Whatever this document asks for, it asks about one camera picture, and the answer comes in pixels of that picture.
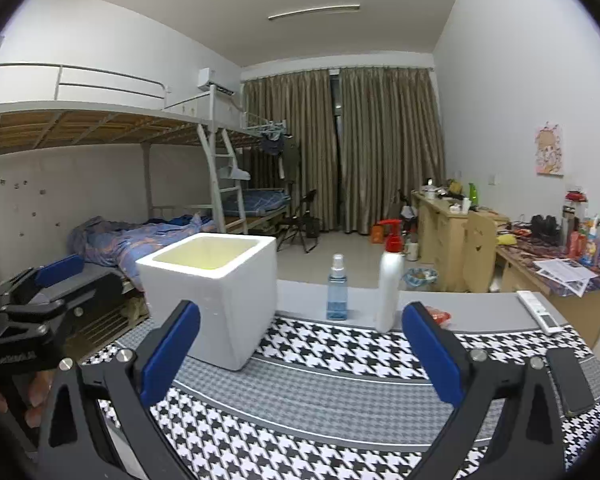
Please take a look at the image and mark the orange stool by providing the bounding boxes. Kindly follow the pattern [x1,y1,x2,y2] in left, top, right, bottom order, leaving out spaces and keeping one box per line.
[370,224,385,244]

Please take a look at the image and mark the blue trash basket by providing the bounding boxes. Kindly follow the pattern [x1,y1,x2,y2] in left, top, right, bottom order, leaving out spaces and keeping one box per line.
[403,266,438,290]

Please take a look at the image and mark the white pump bottle red cap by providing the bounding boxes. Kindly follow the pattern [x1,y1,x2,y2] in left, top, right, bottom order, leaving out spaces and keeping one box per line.
[375,219,404,333]

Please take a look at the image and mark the white papers on desk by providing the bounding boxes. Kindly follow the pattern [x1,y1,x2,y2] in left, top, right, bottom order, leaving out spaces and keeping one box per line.
[533,259,596,297]

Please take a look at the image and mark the blue spray bottle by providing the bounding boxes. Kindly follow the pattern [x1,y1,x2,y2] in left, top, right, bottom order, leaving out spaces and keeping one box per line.
[326,254,348,321]

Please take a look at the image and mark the wooden chair smiley face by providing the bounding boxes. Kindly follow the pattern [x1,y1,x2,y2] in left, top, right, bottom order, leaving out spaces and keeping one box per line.
[463,211,496,294]

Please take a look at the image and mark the wooden desk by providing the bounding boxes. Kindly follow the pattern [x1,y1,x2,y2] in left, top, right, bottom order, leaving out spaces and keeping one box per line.
[411,191,600,346]

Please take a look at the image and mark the person's left hand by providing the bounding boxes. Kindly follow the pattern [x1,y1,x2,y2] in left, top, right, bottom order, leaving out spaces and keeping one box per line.
[0,372,56,430]

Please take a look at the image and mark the ceiling tube light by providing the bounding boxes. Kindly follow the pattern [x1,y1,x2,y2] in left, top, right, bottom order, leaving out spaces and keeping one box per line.
[268,3,362,22]

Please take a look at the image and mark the white styrofoam box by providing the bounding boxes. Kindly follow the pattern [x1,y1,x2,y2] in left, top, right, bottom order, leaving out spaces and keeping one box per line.
[136,233,277,370]

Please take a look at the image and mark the white remote control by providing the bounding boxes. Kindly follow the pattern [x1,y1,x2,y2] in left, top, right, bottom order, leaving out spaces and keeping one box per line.
[516,290,562,336]

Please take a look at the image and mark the green bottle on desk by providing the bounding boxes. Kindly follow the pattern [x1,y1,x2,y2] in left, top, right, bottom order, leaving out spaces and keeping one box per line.
[469,182,479,208]

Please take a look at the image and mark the white air conditioner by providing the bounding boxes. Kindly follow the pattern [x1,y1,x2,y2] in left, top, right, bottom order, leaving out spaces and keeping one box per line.
[197,67,235,96]

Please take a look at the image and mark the white thermos bottle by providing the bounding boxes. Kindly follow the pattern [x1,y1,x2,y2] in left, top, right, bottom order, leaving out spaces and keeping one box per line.
[405,240,419,261]

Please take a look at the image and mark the metal bunk bed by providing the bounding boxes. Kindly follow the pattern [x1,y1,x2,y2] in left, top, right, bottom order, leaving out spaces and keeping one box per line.
[0,62,294,311]

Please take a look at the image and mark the black folding chair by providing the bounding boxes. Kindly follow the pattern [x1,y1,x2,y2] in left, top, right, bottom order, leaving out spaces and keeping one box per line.
[276,190,321,254]

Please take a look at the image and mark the red packaged snack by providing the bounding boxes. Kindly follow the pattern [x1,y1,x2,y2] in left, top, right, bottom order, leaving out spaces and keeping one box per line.
[425,306,452,328]

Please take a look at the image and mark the brown curtains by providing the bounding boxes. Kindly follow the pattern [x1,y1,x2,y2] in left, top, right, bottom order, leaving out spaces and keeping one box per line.
[244,67,446,234]

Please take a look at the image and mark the black smartphone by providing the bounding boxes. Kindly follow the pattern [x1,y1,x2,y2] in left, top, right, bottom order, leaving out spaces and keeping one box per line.
[545,348,595,418]

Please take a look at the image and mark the houndstooth table mat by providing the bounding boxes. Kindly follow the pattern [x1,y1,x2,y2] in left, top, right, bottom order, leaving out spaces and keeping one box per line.
[78,311,600,480]

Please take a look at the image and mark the anime wall poster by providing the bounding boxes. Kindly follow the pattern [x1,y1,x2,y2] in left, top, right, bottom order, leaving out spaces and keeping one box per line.
[534,122,564,177]

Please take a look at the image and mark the blue plaid quilt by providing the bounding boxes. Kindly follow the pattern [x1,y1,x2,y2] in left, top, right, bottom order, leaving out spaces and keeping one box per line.
[67,214,216,292]

